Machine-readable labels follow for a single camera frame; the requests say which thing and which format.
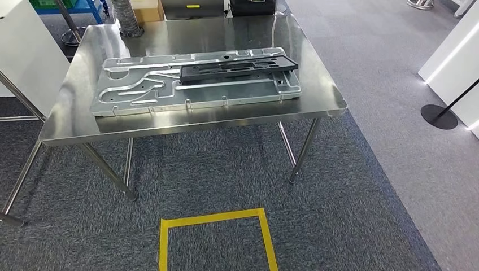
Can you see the brown cardboard box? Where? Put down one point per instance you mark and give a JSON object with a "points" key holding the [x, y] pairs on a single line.
{"points": [[149, 13]]}

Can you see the stamped metal plate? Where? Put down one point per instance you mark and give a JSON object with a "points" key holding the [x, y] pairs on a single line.
{"points": [[224, 95]]}

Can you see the steel side table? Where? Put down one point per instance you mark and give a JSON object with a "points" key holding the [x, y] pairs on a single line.
{"points": [[22, 176]]}

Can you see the black plastic plate bracket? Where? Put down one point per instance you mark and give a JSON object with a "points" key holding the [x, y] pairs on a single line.
{"points": [[286, 64]]}

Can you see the white wall panel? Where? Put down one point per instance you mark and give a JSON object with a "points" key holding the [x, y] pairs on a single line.
{"points": [[456, 67]]}

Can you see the black carrying case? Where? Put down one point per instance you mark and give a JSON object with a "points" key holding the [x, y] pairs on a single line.
{"points": [[252, 9]]}

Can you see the black stanchion round base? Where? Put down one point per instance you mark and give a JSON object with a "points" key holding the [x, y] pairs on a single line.
{"points": [[438, 117]]}

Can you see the stainless steel workbench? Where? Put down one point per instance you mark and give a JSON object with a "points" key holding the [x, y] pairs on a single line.
{"points": [[318, 93]]}

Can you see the green plastic crate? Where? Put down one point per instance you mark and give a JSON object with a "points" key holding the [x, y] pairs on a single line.
{"points": [[48, 3]]}

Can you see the chrome stanchion with base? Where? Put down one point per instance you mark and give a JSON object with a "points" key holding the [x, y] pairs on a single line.
{"points": [[73, 37]]}

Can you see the yellow floor tape square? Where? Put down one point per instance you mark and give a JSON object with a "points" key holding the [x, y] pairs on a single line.
{"points": [[213, 218]]}

